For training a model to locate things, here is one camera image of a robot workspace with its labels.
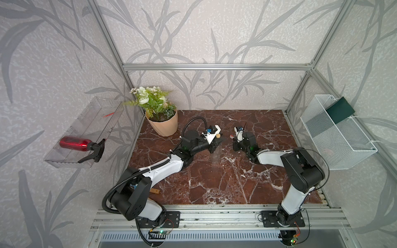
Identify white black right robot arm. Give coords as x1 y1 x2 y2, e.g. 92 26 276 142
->
233 127 326 227

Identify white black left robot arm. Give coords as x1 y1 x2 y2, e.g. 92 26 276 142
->
102 125 224 224

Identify red spray bottle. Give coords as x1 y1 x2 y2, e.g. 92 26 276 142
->
59 136 106 163

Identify potted plant in beige pot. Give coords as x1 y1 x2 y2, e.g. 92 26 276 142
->
125 86 178 137

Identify dark green card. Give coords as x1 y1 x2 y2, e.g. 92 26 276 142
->
326 97 355 124

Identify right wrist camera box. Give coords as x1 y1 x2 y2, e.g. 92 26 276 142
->
234 126 244 143

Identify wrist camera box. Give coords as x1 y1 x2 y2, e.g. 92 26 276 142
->
202 125 221 144
234 126 244 143

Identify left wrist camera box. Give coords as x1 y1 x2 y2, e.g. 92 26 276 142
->
202 125 221 144

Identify white wire mesh basket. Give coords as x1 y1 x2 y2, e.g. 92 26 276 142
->
301 95 378 170

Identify clear plastic wall bin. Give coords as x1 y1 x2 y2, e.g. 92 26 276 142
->
44 97 124 168

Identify black corrugated cable hose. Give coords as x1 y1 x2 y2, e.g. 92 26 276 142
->
101 157 171 215

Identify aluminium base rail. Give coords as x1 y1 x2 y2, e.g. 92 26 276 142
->
90 204 351 231

